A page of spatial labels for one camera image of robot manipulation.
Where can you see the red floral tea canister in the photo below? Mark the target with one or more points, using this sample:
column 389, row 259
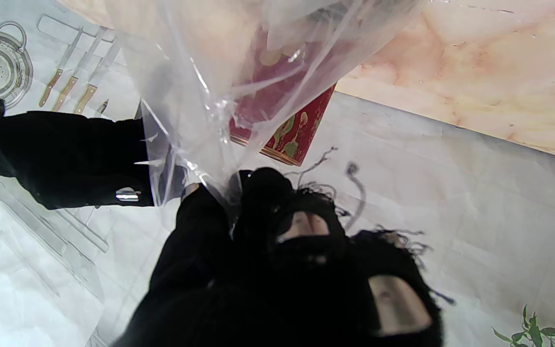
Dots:
column 297, row 135

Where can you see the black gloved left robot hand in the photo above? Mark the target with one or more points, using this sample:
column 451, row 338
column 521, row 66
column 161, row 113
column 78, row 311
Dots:
column 268, row 299

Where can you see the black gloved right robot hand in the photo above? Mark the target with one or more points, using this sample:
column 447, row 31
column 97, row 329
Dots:
column 75, row 159

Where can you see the white printed backdrop cloth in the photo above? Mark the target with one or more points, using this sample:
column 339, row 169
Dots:
column 451, row 193

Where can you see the clear plastic bag of tea bags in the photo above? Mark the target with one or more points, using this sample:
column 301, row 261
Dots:
column 200, row 72

